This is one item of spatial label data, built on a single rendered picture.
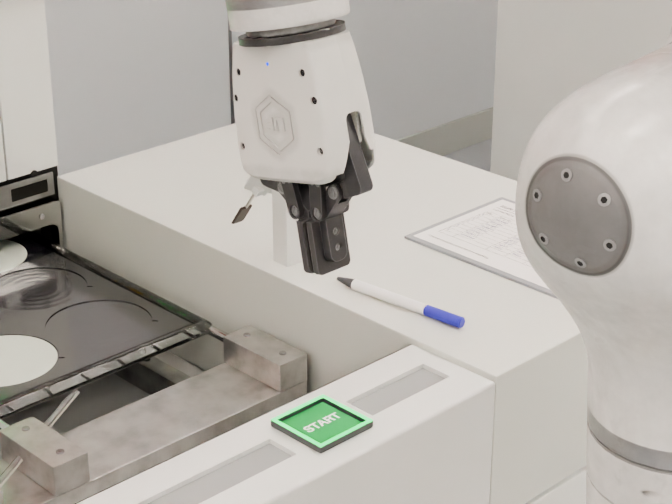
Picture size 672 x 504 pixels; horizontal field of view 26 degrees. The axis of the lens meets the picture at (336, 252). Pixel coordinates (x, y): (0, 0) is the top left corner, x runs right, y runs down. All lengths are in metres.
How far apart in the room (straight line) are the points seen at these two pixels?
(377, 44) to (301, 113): 3.13
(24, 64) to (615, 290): 0.92
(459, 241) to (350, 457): 0.39
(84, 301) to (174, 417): 0.22
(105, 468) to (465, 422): 0.30
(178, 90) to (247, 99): 2.63
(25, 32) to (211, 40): 2.16
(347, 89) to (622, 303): 0.30
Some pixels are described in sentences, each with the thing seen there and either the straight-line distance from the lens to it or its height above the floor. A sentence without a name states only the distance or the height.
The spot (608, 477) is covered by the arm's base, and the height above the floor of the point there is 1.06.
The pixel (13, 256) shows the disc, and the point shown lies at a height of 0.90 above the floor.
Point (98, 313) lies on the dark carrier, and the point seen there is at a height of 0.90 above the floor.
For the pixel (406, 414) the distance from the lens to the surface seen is 1.14.
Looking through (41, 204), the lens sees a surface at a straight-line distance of 1.60.
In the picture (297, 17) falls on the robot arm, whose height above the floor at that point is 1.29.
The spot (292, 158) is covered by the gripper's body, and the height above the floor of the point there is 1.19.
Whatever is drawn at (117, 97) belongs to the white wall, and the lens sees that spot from 3.55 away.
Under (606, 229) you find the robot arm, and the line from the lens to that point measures 0.74.
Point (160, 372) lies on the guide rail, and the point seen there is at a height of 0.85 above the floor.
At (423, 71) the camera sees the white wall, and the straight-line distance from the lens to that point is 4.29.
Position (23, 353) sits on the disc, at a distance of 1.38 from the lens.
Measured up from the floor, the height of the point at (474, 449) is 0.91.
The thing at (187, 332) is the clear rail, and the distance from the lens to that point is 1.40.
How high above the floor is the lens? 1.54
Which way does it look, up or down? 24 degrees down
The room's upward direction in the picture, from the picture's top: straight up
